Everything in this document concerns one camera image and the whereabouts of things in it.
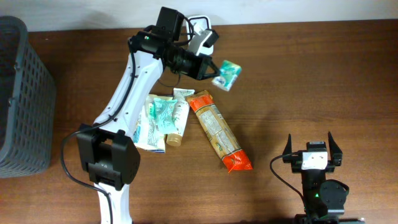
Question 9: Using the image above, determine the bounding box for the teal Kleenex pack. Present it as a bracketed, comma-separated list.
[149, 98, 177, 134]
[212, 60, 242, 91]

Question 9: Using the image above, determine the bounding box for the white barcode scanner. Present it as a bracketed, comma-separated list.
[186, 15, 213, 55]

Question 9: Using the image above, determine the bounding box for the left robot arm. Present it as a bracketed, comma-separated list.
[76, 7, 220, 223]

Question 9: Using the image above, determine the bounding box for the dark grey plastic basket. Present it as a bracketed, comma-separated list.
[1, 16, 56, 179]

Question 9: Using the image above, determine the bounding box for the beige snack bag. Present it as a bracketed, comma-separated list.
[133, 94, 172, 153]

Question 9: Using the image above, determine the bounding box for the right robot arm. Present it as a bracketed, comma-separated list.
[282, 133, 365, 224]

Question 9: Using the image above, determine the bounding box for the white cream tube gold cap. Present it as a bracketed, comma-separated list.
[166, 88, 195, 147]

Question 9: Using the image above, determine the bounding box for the orange noodle packet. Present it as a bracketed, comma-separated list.
[185, 90, 252, 172]

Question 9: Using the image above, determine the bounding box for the left black cable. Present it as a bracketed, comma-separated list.
[60, 18, 195, 224]

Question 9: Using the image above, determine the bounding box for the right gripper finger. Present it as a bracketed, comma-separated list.
[282, 134, 292, 156]
[328, 132, 343, 164]

